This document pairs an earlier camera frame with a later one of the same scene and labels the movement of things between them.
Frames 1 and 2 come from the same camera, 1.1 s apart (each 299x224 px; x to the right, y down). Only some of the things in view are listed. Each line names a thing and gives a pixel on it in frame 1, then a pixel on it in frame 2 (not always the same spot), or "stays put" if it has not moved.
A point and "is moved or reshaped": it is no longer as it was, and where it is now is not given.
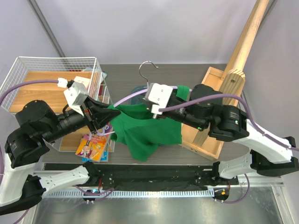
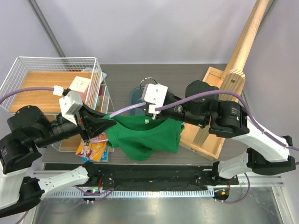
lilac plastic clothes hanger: [131, 95] -> [140, 104]
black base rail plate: [120, 177] stays put
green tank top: [135, 126] is moved or reshaped
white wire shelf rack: [86, 70] stays put
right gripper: [148, 104] stays put
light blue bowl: [104, 75] stays put
